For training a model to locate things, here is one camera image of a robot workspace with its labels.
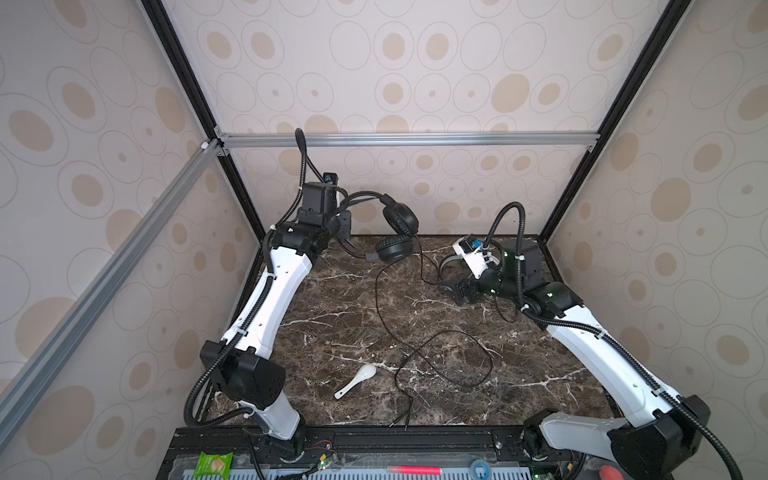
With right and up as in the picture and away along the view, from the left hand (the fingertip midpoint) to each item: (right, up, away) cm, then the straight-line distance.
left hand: (346, 208), depth 75 cm
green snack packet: (-30, -61, -5) cm, 69 cm away
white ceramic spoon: (+4, -45, +10) cm, 46 cm away
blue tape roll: (+32, -61, -5) cm, 69 cm away
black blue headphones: (+13, -9, -3) cm, 16 cm away
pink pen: (+16, -64, -3) cm, 66 cm away
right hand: (+26, -16, -1) cm, 31 cm away
